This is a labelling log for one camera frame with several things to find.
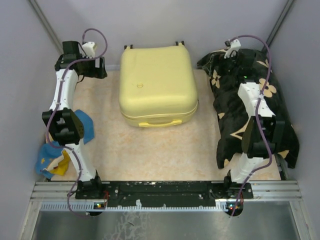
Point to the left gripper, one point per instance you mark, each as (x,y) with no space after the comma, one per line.
(97,72)

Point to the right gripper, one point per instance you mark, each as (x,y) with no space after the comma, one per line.
(221,61)

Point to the pale yellow suitcase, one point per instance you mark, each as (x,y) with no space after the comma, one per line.
(157,86)

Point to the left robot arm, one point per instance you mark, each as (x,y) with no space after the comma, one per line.
(62,124)

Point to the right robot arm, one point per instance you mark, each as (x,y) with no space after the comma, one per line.
(251,121)

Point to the blue patterned cloth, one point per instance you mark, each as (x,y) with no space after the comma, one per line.
(47,154)

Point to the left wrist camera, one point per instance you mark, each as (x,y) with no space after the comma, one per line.
(89,49)

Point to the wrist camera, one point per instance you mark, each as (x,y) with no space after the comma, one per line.
(89,49)
(233,46)

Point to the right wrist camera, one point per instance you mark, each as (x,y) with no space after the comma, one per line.
(233,46)

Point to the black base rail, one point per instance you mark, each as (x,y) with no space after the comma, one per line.
(156,194)

